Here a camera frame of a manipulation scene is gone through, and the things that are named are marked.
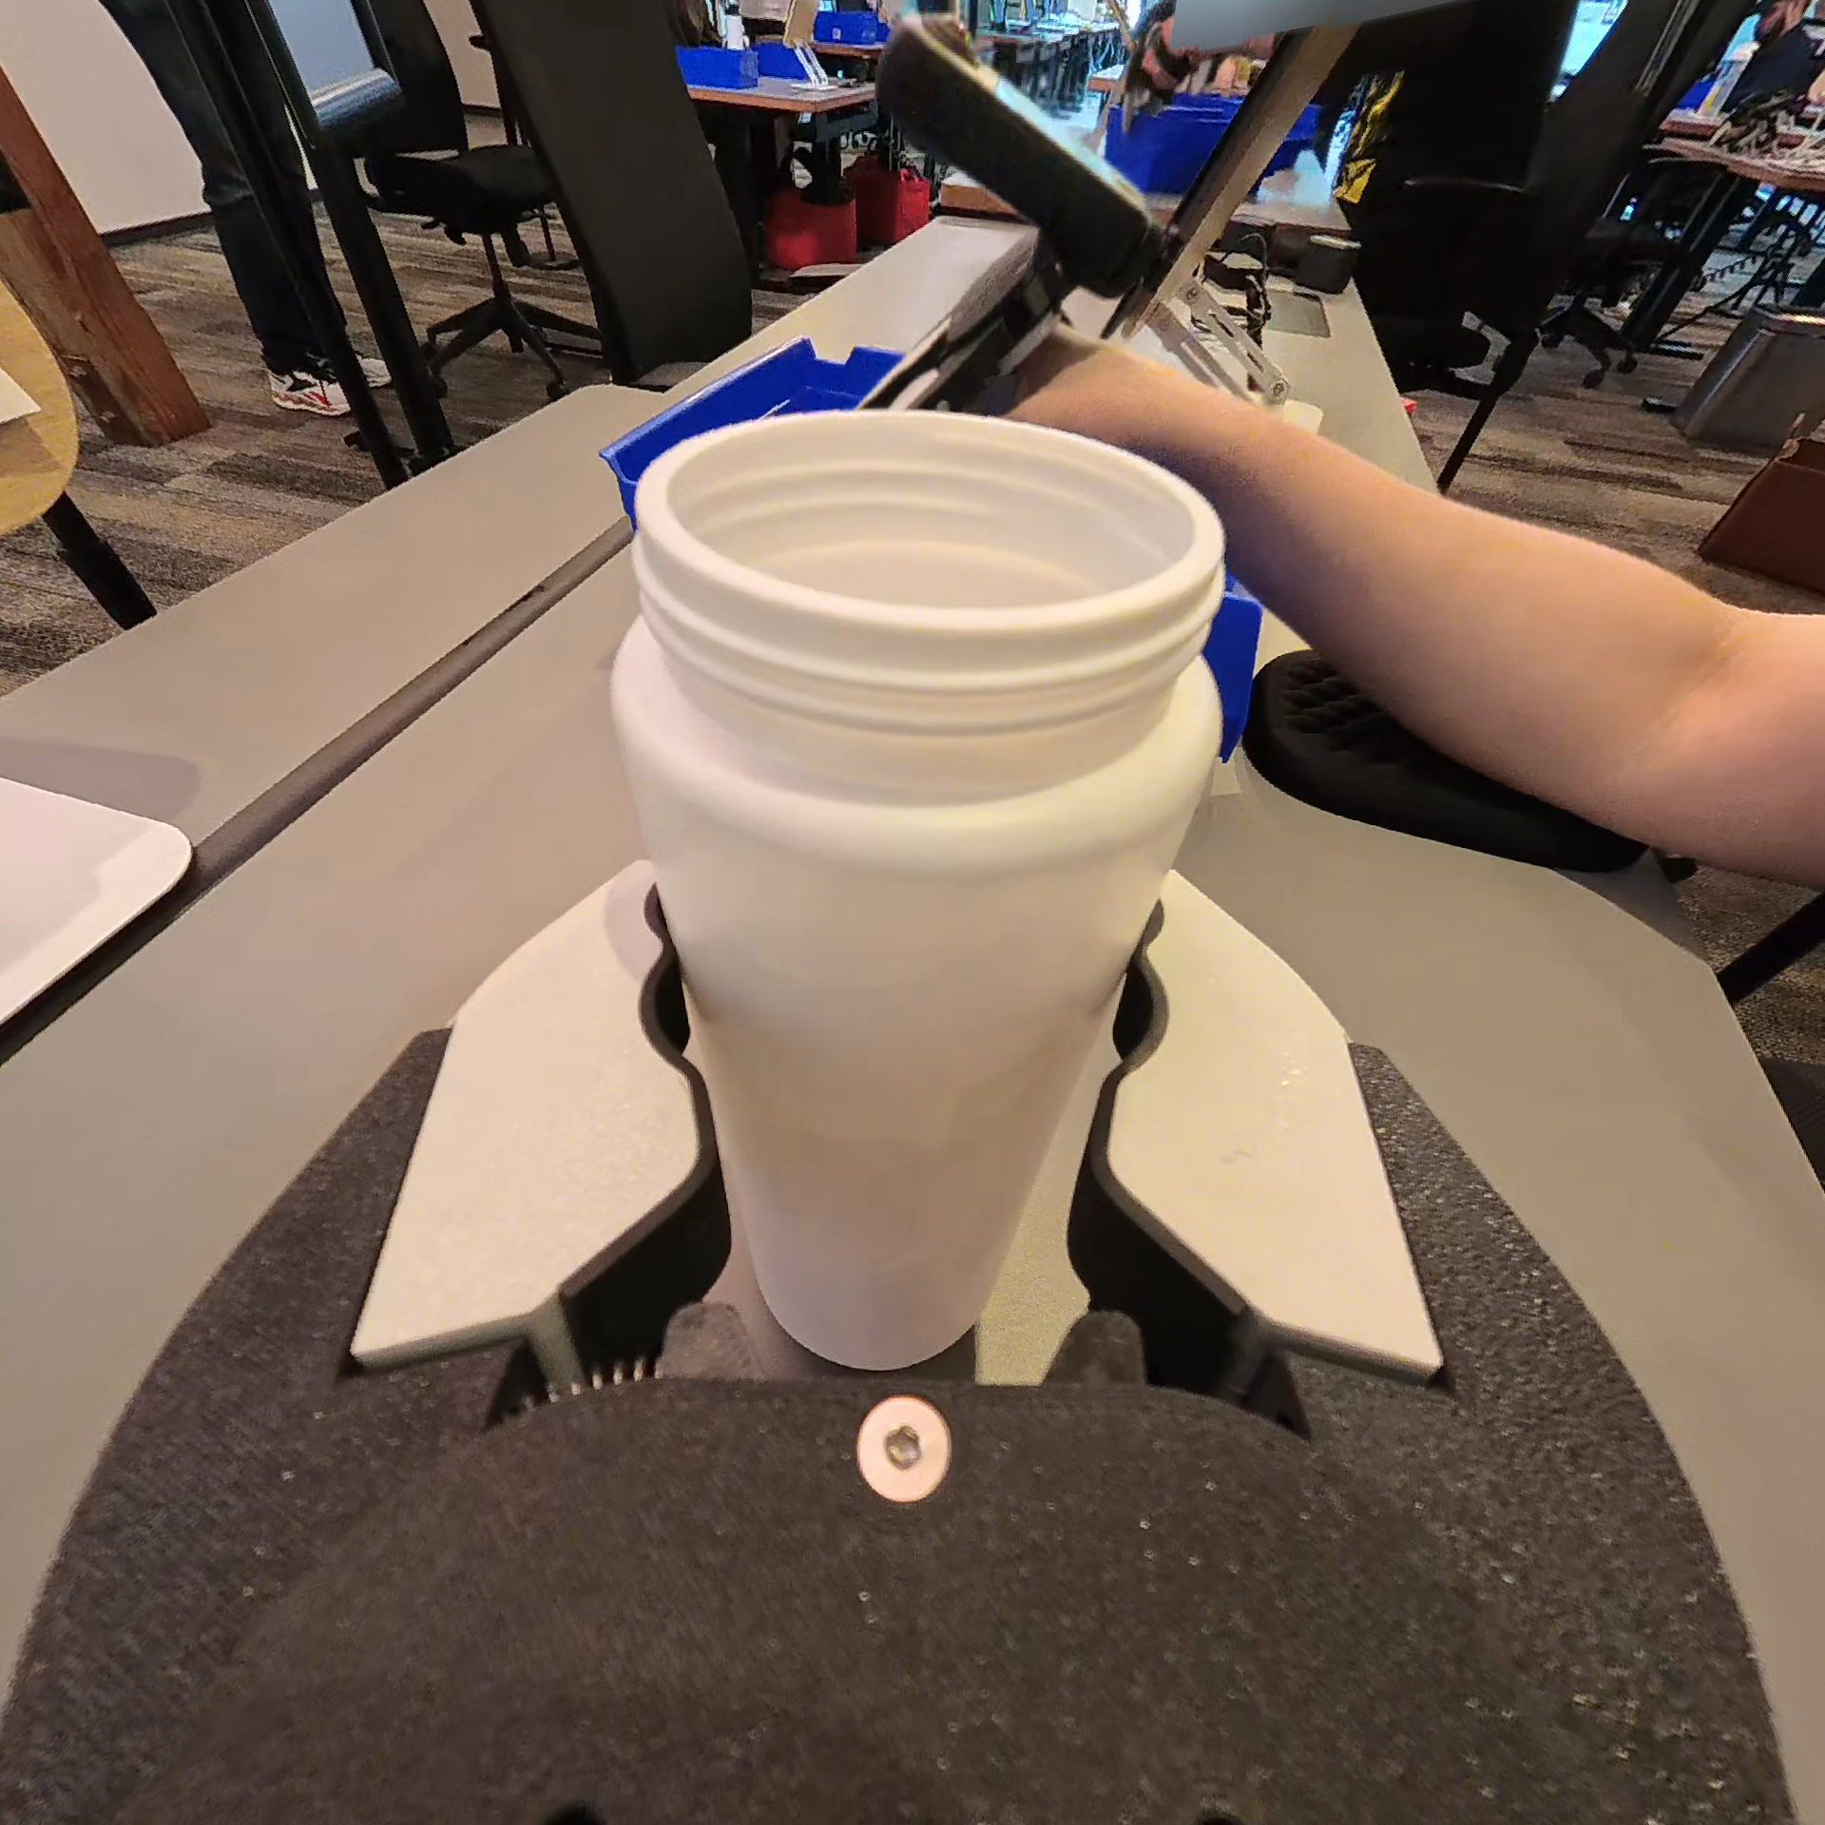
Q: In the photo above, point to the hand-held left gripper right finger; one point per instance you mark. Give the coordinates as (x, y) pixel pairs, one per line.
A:
(1255, 1154)

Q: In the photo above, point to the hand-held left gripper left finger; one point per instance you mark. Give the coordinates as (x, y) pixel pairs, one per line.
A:
(543, 1154)

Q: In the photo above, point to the blue plastic bin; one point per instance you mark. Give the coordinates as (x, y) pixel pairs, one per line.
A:
(1170, 149)
(771, 392)
(719, 63)

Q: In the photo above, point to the white plastic bottle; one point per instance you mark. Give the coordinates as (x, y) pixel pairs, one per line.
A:
(913, 927)

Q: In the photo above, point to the person's right forearm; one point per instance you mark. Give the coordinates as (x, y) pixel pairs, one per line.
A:
(1427, 598)

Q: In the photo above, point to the red storage bag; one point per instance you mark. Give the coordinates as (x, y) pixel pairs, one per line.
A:
(810, 229)
(890, 199)

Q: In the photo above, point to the small black device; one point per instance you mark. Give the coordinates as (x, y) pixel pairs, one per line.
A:
(1333, 263)

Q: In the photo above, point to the black office chair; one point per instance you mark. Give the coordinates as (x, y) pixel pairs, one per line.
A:
(471, 186)
(1427, 214)
(1627, 271)

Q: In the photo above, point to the black mesh wrist rest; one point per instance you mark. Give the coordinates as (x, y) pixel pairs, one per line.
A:
(1398, 770)

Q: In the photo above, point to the tall black chair back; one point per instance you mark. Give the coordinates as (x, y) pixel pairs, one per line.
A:
(613, 171)

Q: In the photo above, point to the instruction board on white stand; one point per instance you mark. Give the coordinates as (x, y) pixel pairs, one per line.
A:
(71, 883)

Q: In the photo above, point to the grey trash can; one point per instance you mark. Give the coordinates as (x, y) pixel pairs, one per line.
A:
(1761, 376)

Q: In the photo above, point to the brown cardboard box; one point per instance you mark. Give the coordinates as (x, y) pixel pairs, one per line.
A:
(1775, 528)

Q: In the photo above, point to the wooden post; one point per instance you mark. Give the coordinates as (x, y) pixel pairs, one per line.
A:
(87, 286)

